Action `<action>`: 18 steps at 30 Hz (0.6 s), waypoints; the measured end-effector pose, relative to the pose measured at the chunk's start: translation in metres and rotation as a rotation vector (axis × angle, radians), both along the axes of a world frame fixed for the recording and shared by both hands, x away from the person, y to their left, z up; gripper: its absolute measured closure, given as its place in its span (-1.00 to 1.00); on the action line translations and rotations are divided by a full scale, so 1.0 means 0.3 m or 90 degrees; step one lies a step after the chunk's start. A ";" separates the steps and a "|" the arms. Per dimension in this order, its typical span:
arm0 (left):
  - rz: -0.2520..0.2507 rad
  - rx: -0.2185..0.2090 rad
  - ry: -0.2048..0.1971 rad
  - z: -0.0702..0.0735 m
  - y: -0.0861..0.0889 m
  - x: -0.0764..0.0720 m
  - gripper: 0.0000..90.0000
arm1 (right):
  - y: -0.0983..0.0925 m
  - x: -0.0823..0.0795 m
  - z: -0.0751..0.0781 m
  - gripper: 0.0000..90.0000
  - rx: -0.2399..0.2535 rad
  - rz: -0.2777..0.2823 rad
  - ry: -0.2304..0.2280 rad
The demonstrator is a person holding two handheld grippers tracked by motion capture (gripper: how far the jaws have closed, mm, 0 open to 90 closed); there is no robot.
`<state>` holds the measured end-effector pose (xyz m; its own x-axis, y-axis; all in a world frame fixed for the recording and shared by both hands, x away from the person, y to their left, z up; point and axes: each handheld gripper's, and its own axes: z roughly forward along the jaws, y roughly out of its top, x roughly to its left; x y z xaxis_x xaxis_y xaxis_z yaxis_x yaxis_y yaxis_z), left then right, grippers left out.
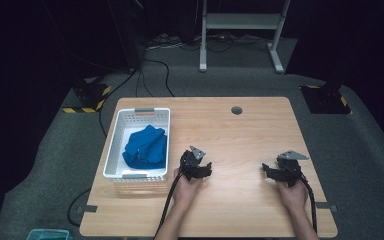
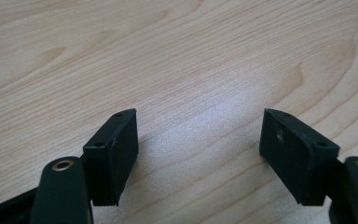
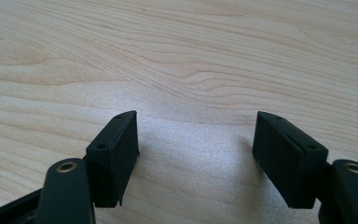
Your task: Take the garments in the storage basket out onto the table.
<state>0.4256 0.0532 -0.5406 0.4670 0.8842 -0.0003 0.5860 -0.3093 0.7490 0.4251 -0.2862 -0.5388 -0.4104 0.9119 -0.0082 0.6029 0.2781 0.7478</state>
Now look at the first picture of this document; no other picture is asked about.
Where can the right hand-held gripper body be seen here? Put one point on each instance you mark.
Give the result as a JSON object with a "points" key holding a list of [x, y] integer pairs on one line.
{"points": [[290, 168]]}

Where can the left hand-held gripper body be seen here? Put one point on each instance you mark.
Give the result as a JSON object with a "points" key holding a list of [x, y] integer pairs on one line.
{"points": [[190, 163]]}

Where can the blue printed t-shirt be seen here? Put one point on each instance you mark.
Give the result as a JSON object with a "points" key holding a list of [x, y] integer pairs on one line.
{"points": [[146, 147]]}

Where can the white plastic basket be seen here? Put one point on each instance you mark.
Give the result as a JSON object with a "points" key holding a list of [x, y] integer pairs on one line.
{"points": [[140, 173]]}

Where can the person's left hand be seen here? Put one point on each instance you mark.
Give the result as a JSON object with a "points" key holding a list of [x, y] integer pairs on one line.
{"points": [[185, 191]]}

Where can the person's right hand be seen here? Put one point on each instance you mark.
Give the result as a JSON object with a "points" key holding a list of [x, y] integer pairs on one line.
{"points": [[293, 196]]}

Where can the black base with yellow stripes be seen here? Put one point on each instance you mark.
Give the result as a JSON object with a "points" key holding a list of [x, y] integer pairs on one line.
{"points": [[326, 100], [90, 96]]}

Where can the teal plastic box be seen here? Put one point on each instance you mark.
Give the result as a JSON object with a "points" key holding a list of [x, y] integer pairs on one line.
{"points": [[48, 235]]}

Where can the grey table edge bracket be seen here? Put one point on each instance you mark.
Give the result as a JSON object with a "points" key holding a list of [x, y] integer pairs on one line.
{"points": [[90, 209], [323, 205]]}

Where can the white metal stand frame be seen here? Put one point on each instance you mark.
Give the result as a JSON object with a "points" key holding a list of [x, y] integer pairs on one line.
{"points": [[241, 21]]}

